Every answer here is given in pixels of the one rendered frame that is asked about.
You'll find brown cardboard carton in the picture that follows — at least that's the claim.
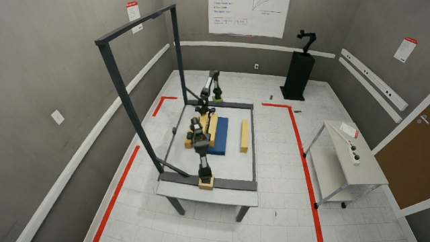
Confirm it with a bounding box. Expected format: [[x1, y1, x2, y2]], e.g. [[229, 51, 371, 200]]
[[241, 120, 249, 153], [184, 117, 200, 149], [208, 113, 218, 147], [200, 113, 209, 134]]

